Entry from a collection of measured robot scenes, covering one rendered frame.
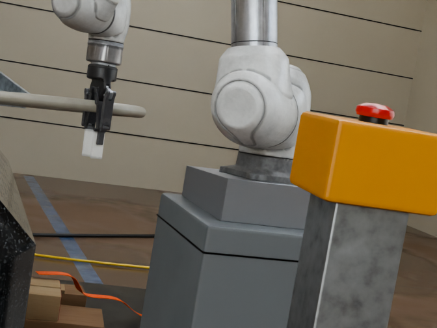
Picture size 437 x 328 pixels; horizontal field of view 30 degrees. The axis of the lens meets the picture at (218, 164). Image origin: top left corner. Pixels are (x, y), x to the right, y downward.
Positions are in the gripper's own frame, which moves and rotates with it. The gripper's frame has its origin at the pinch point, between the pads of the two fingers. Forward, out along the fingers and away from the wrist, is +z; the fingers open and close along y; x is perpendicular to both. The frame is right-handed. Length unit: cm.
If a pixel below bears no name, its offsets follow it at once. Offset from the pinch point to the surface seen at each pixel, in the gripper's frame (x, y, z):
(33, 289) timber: -34, 105, 64
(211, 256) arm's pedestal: -7, -48, 18
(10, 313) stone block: 15.3, 3.2, 44.0
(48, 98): 12.7, 1.6, -10.1
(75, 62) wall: -221, 508, -45
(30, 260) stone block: 11.2, 4.5, 30.9
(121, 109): -6.5, -0.3, -9.7
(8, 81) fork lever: 4, 55, -13
